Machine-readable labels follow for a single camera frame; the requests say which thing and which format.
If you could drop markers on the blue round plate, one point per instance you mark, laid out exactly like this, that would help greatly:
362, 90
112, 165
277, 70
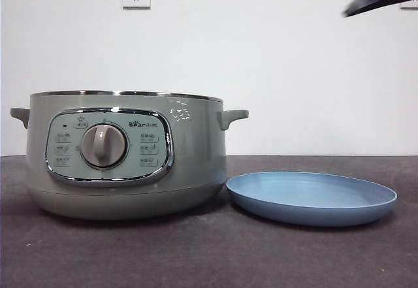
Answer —
310, 196

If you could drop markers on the pale green electric steamer pot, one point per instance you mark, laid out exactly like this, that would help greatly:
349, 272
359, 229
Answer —
196, 170

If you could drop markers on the white wall socket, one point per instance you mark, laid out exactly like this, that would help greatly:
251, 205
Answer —
409, 6
137, 2

